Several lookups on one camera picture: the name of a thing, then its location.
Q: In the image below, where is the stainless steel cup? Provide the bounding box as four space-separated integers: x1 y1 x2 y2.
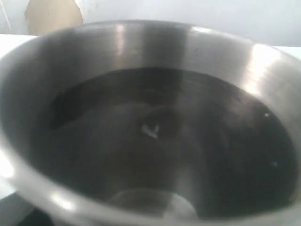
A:
0 20 301 226

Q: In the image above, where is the white backdrop cloth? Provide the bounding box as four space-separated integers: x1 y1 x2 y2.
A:
0 0 301 47

